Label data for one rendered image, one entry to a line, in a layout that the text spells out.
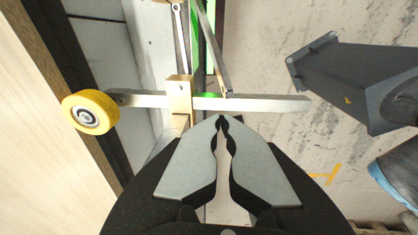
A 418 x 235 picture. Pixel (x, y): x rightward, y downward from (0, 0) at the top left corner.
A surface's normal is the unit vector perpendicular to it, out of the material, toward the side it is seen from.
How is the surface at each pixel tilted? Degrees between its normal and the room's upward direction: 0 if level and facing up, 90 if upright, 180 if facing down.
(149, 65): 0
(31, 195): 0
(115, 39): 90
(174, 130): 90
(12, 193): 0
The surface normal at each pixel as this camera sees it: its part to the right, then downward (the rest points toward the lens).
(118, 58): 1.00, 0.04
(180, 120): 0.01, -0.85
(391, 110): -0.91, 0.41
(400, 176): -0.95, -0.14
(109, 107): 0.92, -0.30
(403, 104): -0.96, 0.14
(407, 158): -0.91, -0.41
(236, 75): -0.06, 0.52
